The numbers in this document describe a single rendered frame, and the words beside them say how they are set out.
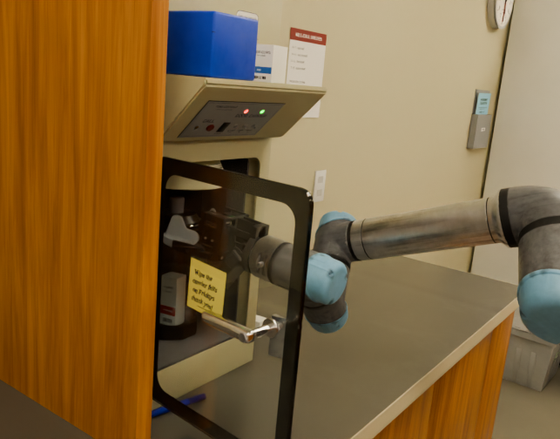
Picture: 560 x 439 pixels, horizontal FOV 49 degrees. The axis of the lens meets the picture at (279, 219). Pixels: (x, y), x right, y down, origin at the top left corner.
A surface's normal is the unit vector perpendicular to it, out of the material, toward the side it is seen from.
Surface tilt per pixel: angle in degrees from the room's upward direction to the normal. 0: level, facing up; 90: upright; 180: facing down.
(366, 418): 0
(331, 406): 0
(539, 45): 90
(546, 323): 128
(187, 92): 90
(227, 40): 90
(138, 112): 90
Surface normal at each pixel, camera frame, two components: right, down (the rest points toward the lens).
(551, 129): -0.59, 0.13
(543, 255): -0.72, -0.52
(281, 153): 0.80, 0.20
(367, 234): -0.56, -0.19
